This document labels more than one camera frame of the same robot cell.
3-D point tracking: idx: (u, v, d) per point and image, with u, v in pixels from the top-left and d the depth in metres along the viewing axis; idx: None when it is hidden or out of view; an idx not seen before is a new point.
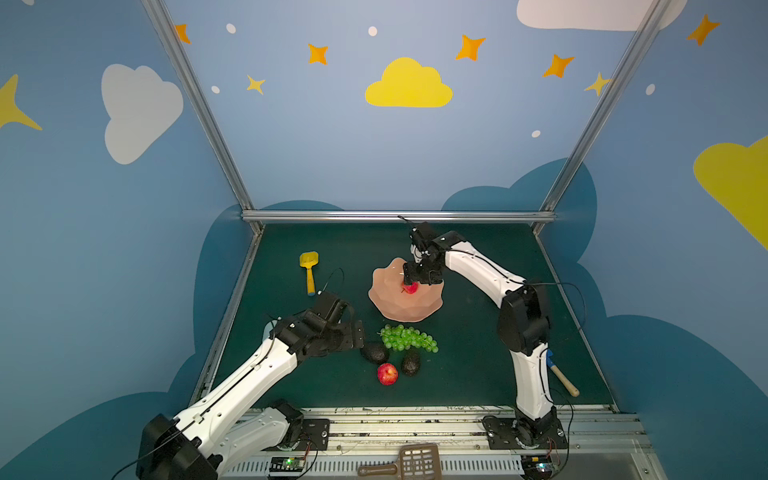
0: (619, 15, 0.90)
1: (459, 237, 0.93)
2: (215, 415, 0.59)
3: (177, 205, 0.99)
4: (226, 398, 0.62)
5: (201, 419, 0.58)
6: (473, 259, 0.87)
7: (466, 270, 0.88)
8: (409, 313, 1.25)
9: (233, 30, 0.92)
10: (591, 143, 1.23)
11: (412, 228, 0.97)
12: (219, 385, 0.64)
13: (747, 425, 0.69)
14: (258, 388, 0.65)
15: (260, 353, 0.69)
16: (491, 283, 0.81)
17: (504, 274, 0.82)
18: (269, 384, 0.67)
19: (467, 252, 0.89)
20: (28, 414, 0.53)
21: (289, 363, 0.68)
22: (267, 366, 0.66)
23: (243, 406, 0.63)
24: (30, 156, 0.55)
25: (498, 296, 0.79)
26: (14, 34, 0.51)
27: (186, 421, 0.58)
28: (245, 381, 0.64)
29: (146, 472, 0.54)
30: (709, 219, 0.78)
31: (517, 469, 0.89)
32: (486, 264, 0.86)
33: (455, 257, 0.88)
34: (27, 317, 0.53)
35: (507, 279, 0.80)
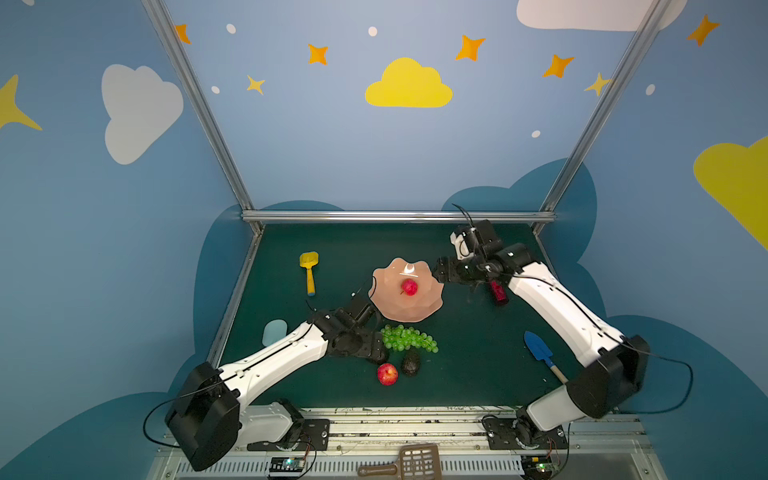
0: (619, 15, 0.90)
1: (529, 257, 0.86)
2: (253, 375, 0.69)
3: (177, 205, 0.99)
4: (265, 363, 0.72)
5: (241, 375, 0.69)
6: (555, 296, 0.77)
7: (540, 304, 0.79)
8: (409, 313, 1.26)
9: (233, 30, 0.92)
10: (592, 143, 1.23)
11: (473, 228, 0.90)
12: (261, 353, 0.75)
13: (747, 425, 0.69)
14: (291, 362, 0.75)
15: (297, 334, 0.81)
16: (577, 332, 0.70)
17: (595, 323, 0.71)
18: (300, 362, 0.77)
19: (547, 285, 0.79)
20: (28, 414, 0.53)
21: (320, 348, 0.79)
22: (302, 345, 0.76)
23: (276, 375, 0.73)
24: (30, 156, 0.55)
25: (583, 347, 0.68)
26: (14, 34, 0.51)
27: (229, 374, 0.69)
28: (283, 352, 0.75)
29: (178, 413, 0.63)
30: (710, 219, 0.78)
31: (517, 469, 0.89)
32: (572, 304, 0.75)
33: (533, 288, 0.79)
34: (27, 317, 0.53)
35: (599, 332, 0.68)
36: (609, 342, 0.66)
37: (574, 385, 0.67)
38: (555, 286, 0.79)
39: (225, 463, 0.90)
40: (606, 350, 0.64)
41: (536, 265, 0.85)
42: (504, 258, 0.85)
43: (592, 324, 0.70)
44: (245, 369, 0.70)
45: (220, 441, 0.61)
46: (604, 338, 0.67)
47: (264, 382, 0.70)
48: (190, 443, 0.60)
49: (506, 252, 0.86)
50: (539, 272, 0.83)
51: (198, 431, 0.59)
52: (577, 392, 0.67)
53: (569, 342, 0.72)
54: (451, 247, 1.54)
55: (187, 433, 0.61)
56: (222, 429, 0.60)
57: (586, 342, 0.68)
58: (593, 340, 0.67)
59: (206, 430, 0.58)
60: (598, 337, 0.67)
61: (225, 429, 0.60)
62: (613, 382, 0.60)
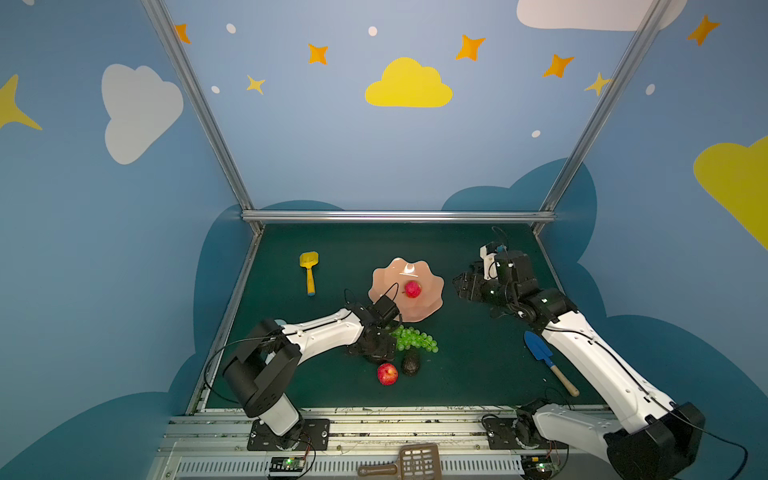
0: (618, 15, 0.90)
1: (568, 307, 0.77)
2: (309, 337, 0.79)
3: (177, 205, 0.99)
4: (318, 329, 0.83)
5: (299, 335, 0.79)
6: (596, 353, 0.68)
7: (575, 356, 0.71)
8: (409, 313, 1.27)
9: (234, 30, 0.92)
10: (592, 143, 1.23)
11: (510, 263, 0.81)
12: (314, 321, 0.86)
13: (749, 425, 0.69)
14: (338, 335, 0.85)
15: (341, 313, 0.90)
16: (620, 394, 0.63)
17: (642, 385, 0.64)
18: (341, 338, 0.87)
19: (586, 338, 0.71)
20: (29, 414, 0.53)
21: (358, 331, 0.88)
22: (348, 324, 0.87)
23: (323, 343, 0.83)
24: (29, 155, 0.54)
25: (626, 410, 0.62)
26: (14, 34, 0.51)
27: (290, 330, 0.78)
28: (333, 325, 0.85)
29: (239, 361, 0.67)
30: (710, 219, 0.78)
31: (517, 469, 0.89)
32: (613, 361, 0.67)
33: (570, 342, 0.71)
34: (26, 317, 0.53)
35: (646, 397, 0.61)
36: (657, 409, 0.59)
37: (618, 449, 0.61)
38: (595, 340, 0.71)
39: (225, 463, 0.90)
40: (655, 420, 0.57)
41: (574, 314, 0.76)
42: (539, 304, 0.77)
43: (637, 385, 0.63)
44: (303, 330, 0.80)
45: (274, 390, 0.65)
46: (652, 405, 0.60)
47: (314, 345, 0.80)
48: (247, 389, 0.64)
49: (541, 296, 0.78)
50: (575, 321, 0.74)
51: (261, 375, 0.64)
52: (622, 457, 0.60)
53: (611, 403, 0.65)
54: (450, 247, 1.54)
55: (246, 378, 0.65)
56: (281, 376, 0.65)
57: (631, 407, 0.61)
58: (639, 406, 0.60)
59: (267, 375, 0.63)
60: (645, 403, 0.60)
61: (281, 379, 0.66)
62: (660, 457, 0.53)
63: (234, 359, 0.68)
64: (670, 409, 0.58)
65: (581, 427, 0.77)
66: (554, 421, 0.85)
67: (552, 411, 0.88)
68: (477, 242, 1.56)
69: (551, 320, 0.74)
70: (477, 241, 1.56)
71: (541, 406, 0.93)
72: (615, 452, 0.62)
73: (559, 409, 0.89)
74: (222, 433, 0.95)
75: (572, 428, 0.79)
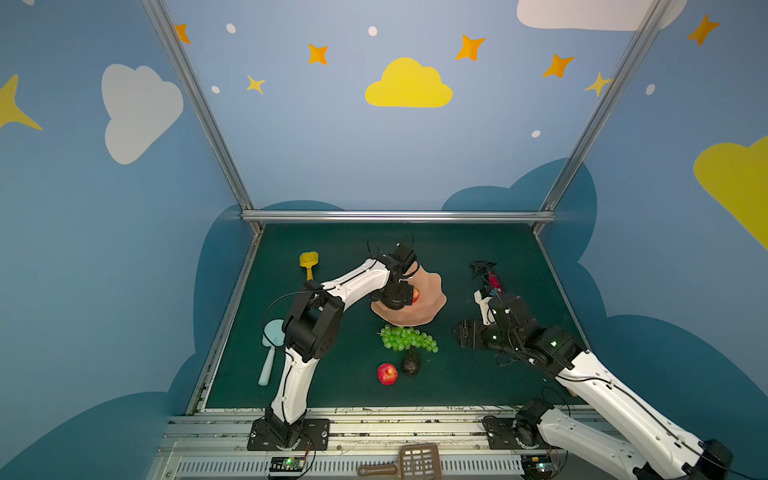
0: (618, 16, 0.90)
1: (578, 346, 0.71)
2: (346, 289, 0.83)
3: (177, 205, 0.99)
4: (353, 280, 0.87)
5: (336, 289, 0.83)
6: (617, 397, 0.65)
7: (594, 401, 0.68)
8: (398, 317, 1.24)
9: (233, 30, 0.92)
10: (592, 143, 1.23)
11: (506, 308, 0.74)
12: (347, 274, 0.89)
13: (749, 427, 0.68)
14: (368, 285, 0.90)
15: (368, 263, 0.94)
16: (650, 442, 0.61)
17: (667, 426, 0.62)
18: (372, 285, 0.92)
19: (605, 382, 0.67)
20: (28, 414, 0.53)
21: (384, 276, 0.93)
22: (377, 271, 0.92)
23: (362, 290, 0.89)
24: (28, 155, 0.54)
25: (657, 456, 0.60)
26: (13, 34, 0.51)
27: (330, 285, 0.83)
28: (361, 275, 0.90)
29: (295, 320, 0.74)
30: (711, 219, 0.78)
31: (517, 469, 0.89)
32: (636, 404, 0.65)
33: (589, 389, 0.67)
34: (27, 316, 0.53)
35: (678, 442, 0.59)
36: (690, 456, 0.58)
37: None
38: (614, 384, 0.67)
39: (225, 463, 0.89)
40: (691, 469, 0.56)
41: (586, 355, 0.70)
42: (548, 349, 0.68)
43: (666, 430, 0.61)
44: (340, 283, 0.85)
45: (330, 336, 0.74)
46: (684, 450, 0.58)
47: (351, 295, 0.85)
48: (308, 338, 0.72)
49: (546, 340, 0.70)
50: (589, 364, 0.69)
51: (316, 329, 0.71)
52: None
53: (643, 449, 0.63)
54: (450, 247, 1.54)
55: (305, 330, 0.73)
56: (333, 324, 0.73)
57: (666, 456, 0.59)
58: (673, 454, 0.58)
59: (323, 323, 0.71)
60: (678, 450, 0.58)
61: (334, 325, 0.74)
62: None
63: (291, 317, 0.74)
64: (701, 452, 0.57)
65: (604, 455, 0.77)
66: (570, 440, 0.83)
67: (566, 432, 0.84)
68: (477, 243, 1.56)
69: (565, 366, 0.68)
70: (477, 241, 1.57)
71: (545, 410, 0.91)
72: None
73: (568, 424, 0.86)
74: (222, 432, 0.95)
75: (595, 455, 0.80)
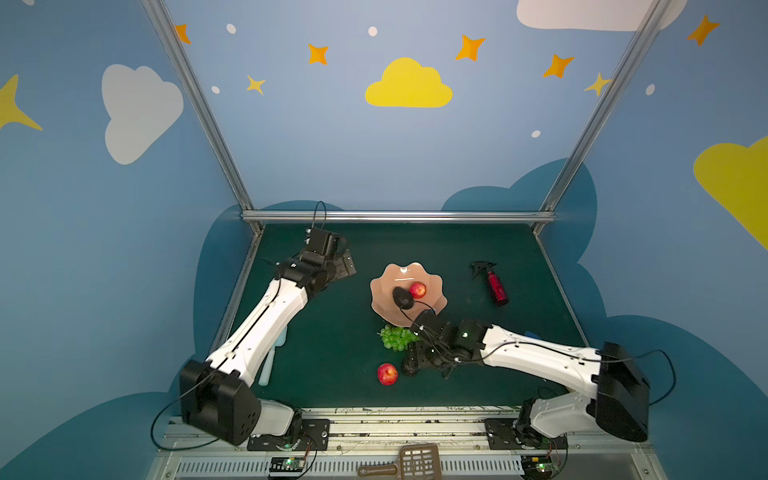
0: (617, 16, 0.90)
1: (483, 326, 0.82)
2: (246, 350, 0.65)
3: (177, 205, 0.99)
4: (253, 334, 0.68)
5: (233, 354, 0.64)
6: (526, 349, 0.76)
7: (515, 364, 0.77)
8: (397, 317, 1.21)
9: (233, 30, 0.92)
10: (592, 143, 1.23)
11: (416, 326, 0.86)
12: (242, 328, 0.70)
13: (747, 427, 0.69)
14: (280, 320, 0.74)
15: (273, 291, 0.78)
16: (563, 372, 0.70)
17: (570, 353, 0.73)
18: (285, 318, 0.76)
19: (512, 344, 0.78)
20: (28, 413, 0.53)
21: (300, 296, 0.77)
22: (282, 301, 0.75)
23: (274, 333, 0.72)
24: (29, 156, 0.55)
25: (578, 385, 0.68)
26: (13, 34, 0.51)
27: (219, 360, 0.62)
28: (265, 317, 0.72)
29: (197, 411, 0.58)
30: (710, 219, 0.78)
31: (517, 469, 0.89)
32: (540, 348, 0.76)
33: (504, 355, 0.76)
34: (28, 315, 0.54)
35: (580, 361, 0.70)
36: (594, 366, 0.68)
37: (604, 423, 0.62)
38: (520, 340, 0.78)
39: (225, 463, 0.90)
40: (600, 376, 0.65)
41: (492, 330, 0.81)
42: (461, 341, 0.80)
43: (569, 357, 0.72)
44: (236, 346, 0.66)
45: (249, 412, 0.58)
46: (588, 365, 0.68)
47: (259, 350, 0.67)
48: (222, 429, 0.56)
49: (460, 335, 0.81)
50: (497, 335, 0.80)
51: (223, 419, 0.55)
52: (614, 428, 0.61)
53: (566, 385, 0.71)
54: (450, 247, 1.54)
55: (215, 416, 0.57)
56: (240, 409, 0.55)
57: (578, 378, 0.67)
58: (582, 373, 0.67)
59: (226, 413, 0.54)
60: (583, 367, 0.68)
61: (247, 403, 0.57)
62: (628, 407, 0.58)
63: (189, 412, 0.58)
64: (600, 360, 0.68)
65: (568, 413, 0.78)
66: (550, 419, 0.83)
67: (542, 411, 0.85)
68: (478, 243, 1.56)
69: (481, 349, 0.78)
70: (477, 241, 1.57)
71: (528, 406, 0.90)
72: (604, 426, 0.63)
73: (544, 403, 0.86)
74: None
75: (563, 418, 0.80)
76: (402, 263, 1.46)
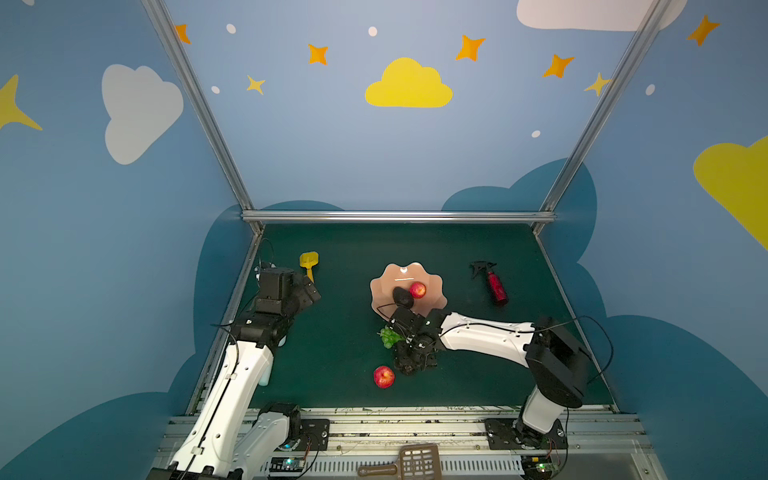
0: (618, 16, 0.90)
1: (444, 314, 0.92)
2: (214, 438, 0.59)
3: (177, 205, 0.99)
4: (220, 417, 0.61)
5: (201, 449, 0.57)
6: (474, 329, 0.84)
7: (468, 344, 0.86)
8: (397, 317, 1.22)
9: (233, 30, 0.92)
10: (592, 143, 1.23)
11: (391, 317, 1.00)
12: (204, 414, 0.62)
13: (748, 427, 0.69)
14: (246, 392, 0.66)
15: (231, 360, 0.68)
16: (503, 346, 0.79)
17: (509, 328, 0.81)
18: (253, 386, 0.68)
19: (464, 326, 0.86)
20: (27, 413, 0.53)
21: (263, 357, 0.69)
22: (244, 370, 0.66)
23: (244, 405, 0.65)
24: (29, 155, 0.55)
25: (515, 354, 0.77)
26: (13, 35, 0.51)
27: (186, 460, 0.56)
28: (229, 394, 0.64)
29: None
30: (710, 219, 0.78)
31: (517, 469, 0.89)
32: (486, 326, 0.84)
33: (456, 336, 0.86)
34: (28, 316, 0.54)
35: (516, 334, 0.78)
36: (527, 338, 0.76)
37: (542, 387, 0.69)
38: (470, 323, 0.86)
39: None
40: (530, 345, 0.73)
41: (450, 315, 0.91)
42: (426, 328, 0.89)
43: (508, 331, 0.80)
44: (203, 437, 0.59)
45: None
46: (521, 337, 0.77)
47: (230, 435, 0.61)
48: None
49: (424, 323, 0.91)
50: (453, 319, 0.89)
51: None
52: (550, 392, 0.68)
53: (508, 356, 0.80)
54: (450, 247, 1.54)
55: None
56: None
57: (513, 349, 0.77)
58: (516, 345, 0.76)
59: None
60: (518, 339, 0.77)
61: None
62: (553, 370, 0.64)
63: None
64: (534, 331, 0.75)
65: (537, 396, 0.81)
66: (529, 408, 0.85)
67: (527, 402, 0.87)
68: (478, 243, 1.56)
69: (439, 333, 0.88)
70: (477, 242, 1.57)
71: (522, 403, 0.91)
72: (543, 390, 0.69)
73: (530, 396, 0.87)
74: None
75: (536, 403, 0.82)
76: (402, 263, 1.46)
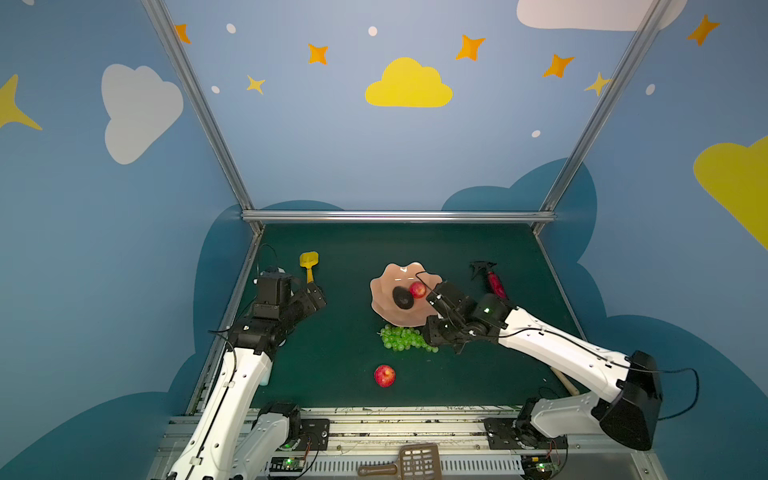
0: (617, 16, 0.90)
1: (504, 303, 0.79)
2: (213, 447, 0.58)
3: (177, 205, 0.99)
4: (219, 425, 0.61)
5: (201, 460, 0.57)
6: (549, 339, 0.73)
7: (534, 351, 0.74)
8: (397, 316, 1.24)
9: (233, 30, 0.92)
10: (592, 143, 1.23)
11: (434, 293, 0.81)
12: (203, 422, 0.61)
13: (747, 427, 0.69)
14: (244, 399, 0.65)
15: (228, 367, 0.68)
16: (585, 370, 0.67)
17: (596, 353, 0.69)
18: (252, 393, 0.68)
19: (537, 331, 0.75)
20: (26, 413, 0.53)
21: (260, 364, 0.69)
22: (242, 377, 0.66)
23: (243, 412, 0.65)
24: (30, 155, 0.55)
25: (598, 384, 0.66)
26: (13, 35, 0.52)
27: (185, 470, 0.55)
28: (227, 402, 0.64)
29: None
30: (710, 218, 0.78)
31: (517, 469, 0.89)
32: (566, 341, 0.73)
33: (526, 340, 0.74)
34: (28, 315, 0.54)
35: (607, 363, 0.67)
36: (620, 371, 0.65)
37: (608, 420, 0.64)
38: (545, 329, 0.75)
39: None
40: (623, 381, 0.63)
41: (515, 311, 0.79)
42: (482, 316, 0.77)
43: (596, 356, 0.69)
44: (202, 447, 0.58)
45: None
46: (614, 368, 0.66)
47: (229, 444, 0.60)
48: None
49: (480, 309, 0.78)
50: (520, 318, 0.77)
51: None
52: (614, 427, 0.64)
53: (582, 381, 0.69)
54: (451, 247, 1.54)
55: None
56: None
57: (602, 380, 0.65)
58: (607, 375, 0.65)
59: None
60: (610, 369, 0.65)
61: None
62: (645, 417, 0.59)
63: None
64: (629, 365, 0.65)
65: (571, 414, 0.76)
66: (550, 419, 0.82)
67: (544, 409, 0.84)
68: (478, 243, 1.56)
69: (501, 328, 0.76)
70: (477, 242, 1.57)
71: (532, 406, 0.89)
72: (607, 423, 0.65)
73: (549, 403, 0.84)
74: None
75: (564, 418, 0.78)
76: (402, 263, 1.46)
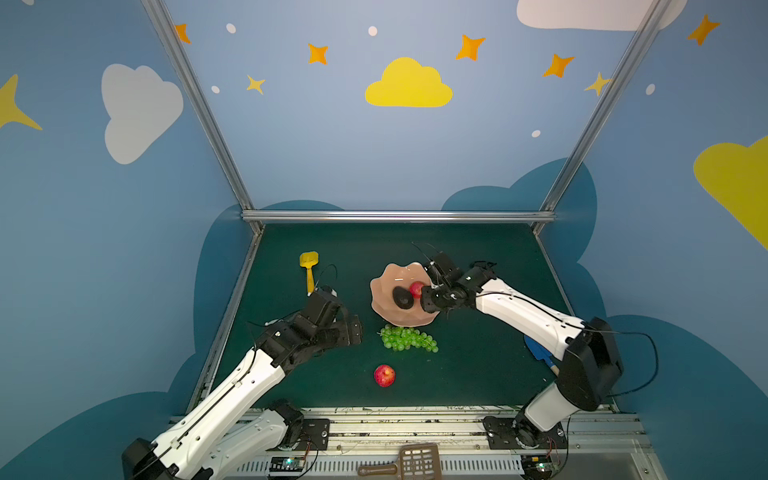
0: (617, 16, 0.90)
1: (487, 275, 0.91)
2: (194, 439, 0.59)
3: (177, 205, 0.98)
4: (209, 419, 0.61)
5: (178, 444, 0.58)
6: (516, 302, 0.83)
7: (503, 313, 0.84)
8: (397, 317, 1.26)
9: (233, 30, 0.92)
10: (592, 143, 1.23)
11: (429, 260, 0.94)
12: (200, 408, 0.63)
13: (748, 427, 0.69)
14: (242, 404, 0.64)
15: (246, 363, 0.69)
16: (542, 329, 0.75)
17: (556, 316, 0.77)
18: (254, 400, 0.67)
19: (507, 296, 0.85)
20: (25, 413, 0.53)
21: (273, 376, 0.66)
22: (249, 382, 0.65)
23: (235, 416, 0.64)
24: (29, 155, 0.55)
25: (552, 342, 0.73)
26: (13, 35, 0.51)
27: (164, 446, 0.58)
28: (226, 401, 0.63)
29: None
30: (711, 218, 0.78)
31: (517, 469, 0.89)
32: (531, 304, 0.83)
33: (495, 301, 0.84)
34: (27, 315, 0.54)
35: (562, 325, 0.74)
36: (573, 330, 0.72)
37: (563, 382, 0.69)
38: (514, 295, 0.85)
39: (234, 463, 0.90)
40: (574, 339, 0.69)
41: (493, 281, 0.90)
42: (466, 283, 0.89)
43: (553, 318, 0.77)
44: (188, 432, 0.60)
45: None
46: (567, 328, 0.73)
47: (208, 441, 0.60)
48: None
49: (464, 277, 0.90)
50: (495, 285, 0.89)
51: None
52: (569, 389, 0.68)
53: (541, 340, 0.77)
54: (450, 247, 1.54)
55: None
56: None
57: (554, 337, 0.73)
58: (559, 333, 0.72)
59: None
60: (563, 329, 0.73)
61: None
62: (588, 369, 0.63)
63: None
64: (583, 328, 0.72)
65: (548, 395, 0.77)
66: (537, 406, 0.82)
67: (534, 398, 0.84)
68: (478, 243, 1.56)
69: (477, 292, 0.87)
70: (477, 241, 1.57)
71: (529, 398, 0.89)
72: (562, 385, 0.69)
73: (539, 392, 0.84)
74: None
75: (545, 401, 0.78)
76: (402, 263, 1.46)
